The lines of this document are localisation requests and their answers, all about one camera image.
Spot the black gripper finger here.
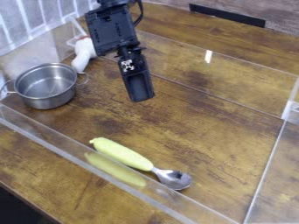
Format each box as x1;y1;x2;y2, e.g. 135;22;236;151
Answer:
117;54;155;102

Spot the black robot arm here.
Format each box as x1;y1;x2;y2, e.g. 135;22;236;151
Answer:
85;0;155;102

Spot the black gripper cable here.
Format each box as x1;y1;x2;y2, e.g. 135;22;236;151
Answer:
129;0;145;29

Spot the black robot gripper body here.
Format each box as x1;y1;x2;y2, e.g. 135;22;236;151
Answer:
85;3;144;60

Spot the green handled metal spoon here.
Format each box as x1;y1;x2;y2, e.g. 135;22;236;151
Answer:
88;137;192;191

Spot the white mushroom toy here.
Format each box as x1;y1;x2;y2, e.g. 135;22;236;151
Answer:
71;36;97;73

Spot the small steel pot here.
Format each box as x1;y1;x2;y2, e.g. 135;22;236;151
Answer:
0;63;89;110

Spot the black strip on table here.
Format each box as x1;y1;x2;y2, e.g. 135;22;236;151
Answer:
190;3;267;28

